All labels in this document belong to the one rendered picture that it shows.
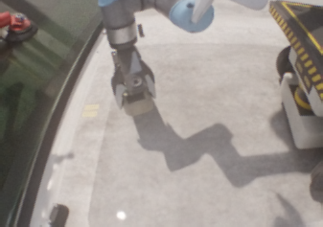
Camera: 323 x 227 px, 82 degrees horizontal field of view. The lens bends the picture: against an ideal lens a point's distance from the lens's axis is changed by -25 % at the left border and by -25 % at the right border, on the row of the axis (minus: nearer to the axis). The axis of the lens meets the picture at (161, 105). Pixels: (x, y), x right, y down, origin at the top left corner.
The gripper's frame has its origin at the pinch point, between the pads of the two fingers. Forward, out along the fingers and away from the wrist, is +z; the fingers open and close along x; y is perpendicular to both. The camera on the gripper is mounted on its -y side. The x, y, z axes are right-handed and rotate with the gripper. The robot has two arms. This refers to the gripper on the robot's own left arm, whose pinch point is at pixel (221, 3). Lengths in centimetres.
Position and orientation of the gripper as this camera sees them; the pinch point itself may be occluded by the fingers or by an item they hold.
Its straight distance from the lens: 30.4
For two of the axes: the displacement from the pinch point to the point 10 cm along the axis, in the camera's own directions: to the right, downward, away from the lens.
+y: 7.6, 6.4, -1.3
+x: 5.9, -5.9, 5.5
